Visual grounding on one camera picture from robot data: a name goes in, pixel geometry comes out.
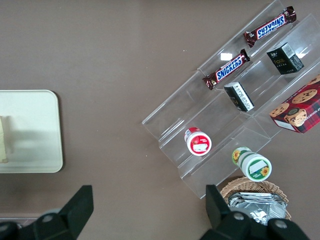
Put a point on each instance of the Snickers chocolate bar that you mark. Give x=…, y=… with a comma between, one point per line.
x=228, y=68
x=271, y=26

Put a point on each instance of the cream plastic tray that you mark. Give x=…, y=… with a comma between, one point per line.
x=32, y=130

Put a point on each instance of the red tartan cookie box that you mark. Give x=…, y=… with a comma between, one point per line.
x=300, y=110

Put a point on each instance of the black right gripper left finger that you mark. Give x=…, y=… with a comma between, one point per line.
x=72, y=212

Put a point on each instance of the light tan wicker basket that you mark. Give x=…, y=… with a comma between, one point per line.
x=250, y=185

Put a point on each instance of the silver foil packets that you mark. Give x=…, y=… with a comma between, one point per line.
x=260, y=207

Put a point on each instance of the small black coffee box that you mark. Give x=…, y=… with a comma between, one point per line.
x=285, y=58
x=238, y=97

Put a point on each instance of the green lidded yogurt cup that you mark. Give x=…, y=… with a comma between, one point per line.
x=257, y=168

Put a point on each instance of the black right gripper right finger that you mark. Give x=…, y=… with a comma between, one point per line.
x=217, y=217

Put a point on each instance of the red lidded yogurt cup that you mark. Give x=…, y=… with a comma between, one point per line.
x=198, y=144

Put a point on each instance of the triangle sandwich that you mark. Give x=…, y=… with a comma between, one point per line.
x=2, y=140

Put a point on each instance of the clear acrylic stepped shelf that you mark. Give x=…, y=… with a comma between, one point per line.
x=212, y=112

